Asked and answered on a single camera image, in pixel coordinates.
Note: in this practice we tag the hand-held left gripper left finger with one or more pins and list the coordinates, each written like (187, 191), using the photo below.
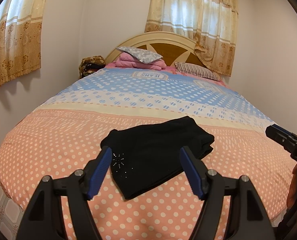
(101, 170)

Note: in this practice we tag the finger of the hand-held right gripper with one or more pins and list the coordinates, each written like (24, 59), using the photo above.
(278, 136)

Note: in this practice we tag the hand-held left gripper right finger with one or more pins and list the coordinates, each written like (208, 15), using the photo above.
(191, 175)

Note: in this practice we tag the black pants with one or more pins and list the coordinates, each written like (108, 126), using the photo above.
(158, 155)

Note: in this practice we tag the person's right hand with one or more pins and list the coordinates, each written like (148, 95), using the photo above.
(293, 187)

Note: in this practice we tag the polka dot bedspread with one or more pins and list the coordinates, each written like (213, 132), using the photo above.
(63, 135)

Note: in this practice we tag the striped pillow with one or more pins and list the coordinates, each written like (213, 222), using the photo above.
(196, 71)

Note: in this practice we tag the brown patterned bag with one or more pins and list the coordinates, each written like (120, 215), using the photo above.
(91, 66)

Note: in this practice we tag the folded pink blanket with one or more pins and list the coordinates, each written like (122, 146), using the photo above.
(128, 62)

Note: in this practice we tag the grey patterned pillow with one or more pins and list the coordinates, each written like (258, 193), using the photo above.
(141, 53)

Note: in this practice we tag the cream wooden headboard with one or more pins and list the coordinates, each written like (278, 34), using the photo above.
(163, 43)

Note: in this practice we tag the beige floral curtain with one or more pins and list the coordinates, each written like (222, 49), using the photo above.
(193, 17)
(11, 42)

